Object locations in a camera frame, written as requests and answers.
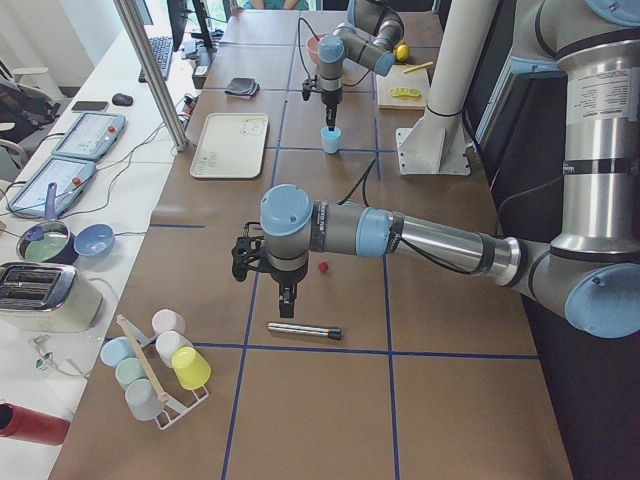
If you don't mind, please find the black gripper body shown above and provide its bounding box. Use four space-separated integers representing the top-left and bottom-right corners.
267 252 309 300
321 89 341 120

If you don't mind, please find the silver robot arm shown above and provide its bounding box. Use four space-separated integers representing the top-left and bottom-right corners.
233 1 639 338
318 0 404 131

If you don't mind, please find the light blue plastic cup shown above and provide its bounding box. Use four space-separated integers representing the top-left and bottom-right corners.
320 126 342 154

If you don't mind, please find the pink bowl of ice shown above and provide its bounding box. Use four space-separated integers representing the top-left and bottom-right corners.
306 34 325 65

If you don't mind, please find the yellow cup on rack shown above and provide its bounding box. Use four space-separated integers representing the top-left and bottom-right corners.
171 346 212 390

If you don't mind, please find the pink cup on rack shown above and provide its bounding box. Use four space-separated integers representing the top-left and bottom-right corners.
151 309 186 336

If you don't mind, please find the white cup on rack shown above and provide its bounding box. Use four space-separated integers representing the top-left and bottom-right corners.
155 330 193 368

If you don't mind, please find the green cup on rack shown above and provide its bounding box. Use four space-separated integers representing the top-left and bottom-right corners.
115 357 146 390

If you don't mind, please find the blue cup on rack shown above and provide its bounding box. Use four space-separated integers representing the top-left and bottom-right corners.
100 336 136 368

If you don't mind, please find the grey cup on rack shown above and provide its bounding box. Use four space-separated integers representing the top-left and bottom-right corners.
125 378 164 421

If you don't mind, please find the steel muddler black tip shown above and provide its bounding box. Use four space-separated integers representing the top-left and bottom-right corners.
267 322 343 341

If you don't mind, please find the lemon slices stack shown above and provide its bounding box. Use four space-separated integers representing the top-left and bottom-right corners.
389 87 422 99

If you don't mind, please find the whole yellow lemon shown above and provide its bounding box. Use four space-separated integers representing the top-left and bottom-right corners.
393 42 410 63

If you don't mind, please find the folded grey cloth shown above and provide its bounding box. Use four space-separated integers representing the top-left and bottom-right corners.
224 77 260 98

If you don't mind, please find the wooden cutting board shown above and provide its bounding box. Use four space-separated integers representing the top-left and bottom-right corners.
376 65 430 111

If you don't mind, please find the yellow green plastic knife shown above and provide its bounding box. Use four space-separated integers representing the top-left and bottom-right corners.
402 61 434 74

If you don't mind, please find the cream bear serving tray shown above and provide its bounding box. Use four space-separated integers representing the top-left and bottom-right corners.
190 113 269 179

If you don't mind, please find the black keyboard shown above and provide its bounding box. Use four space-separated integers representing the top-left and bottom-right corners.
148 36 173 80

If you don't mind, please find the blue bowl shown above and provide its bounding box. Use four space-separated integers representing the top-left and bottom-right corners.
74 224 115 257

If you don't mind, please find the black computer mouse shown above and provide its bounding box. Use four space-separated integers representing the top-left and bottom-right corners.
111 93 134 107

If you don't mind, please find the blue teach pendant far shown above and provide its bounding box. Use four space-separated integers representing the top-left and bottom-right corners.
52 112 126 162

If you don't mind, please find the blue teach pendant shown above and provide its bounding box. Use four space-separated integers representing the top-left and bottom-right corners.
52 112 126 162
7 156 96 219

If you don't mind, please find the blue pot with lid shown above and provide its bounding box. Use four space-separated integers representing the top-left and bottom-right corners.
16 182 78 265

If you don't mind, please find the blue teach pendant near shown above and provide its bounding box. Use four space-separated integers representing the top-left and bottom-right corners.
7 156 96 219

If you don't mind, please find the black smartphone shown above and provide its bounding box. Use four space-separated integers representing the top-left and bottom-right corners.
71 100 110 112

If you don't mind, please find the white toaster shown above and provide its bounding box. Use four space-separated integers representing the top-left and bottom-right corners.
1 262 102 333

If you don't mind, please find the red bottle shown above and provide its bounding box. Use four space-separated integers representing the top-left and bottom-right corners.
1 402 71 446

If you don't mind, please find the white wire cup rack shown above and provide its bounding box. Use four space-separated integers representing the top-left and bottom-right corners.
116 314 210 431

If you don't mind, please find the aluminium frame post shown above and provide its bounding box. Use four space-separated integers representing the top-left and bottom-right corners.
114 0 188 152

